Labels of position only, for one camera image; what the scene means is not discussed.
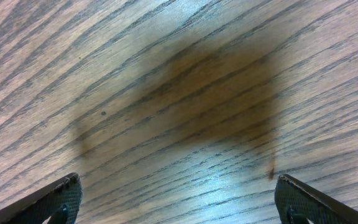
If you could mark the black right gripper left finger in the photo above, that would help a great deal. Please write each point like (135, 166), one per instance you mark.
(58, 202)

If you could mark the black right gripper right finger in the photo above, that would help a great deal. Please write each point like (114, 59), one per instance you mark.
(297, 202)

